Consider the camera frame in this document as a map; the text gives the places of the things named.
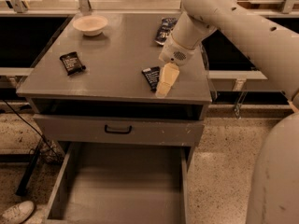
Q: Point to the blue rxbar blueberry bar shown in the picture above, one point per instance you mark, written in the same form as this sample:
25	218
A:
152	75

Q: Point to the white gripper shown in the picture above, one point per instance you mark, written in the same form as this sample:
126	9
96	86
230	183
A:
173	52

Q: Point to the grey open middle drawer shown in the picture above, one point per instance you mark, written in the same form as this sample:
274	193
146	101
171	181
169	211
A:
120	184

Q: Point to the black snack bar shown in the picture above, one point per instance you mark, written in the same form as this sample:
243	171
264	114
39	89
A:
72	63

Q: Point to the grey drawer cabinet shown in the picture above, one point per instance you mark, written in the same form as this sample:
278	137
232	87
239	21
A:
112	85

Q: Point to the blue chip bag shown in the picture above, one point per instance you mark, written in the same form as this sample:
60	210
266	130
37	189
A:
164	30

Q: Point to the white shoe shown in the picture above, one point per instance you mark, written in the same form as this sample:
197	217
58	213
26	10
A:
17	213

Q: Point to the white bowl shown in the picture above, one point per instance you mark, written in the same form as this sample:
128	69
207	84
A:
91	25

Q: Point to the grey top drawer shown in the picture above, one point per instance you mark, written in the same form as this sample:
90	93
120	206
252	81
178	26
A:
145	132

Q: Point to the black drawer handle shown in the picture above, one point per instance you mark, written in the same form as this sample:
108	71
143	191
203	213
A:
113	130

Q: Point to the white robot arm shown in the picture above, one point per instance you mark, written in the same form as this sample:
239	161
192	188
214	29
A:
274	50

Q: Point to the black table leg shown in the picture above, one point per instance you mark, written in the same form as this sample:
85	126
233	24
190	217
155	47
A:
22	188

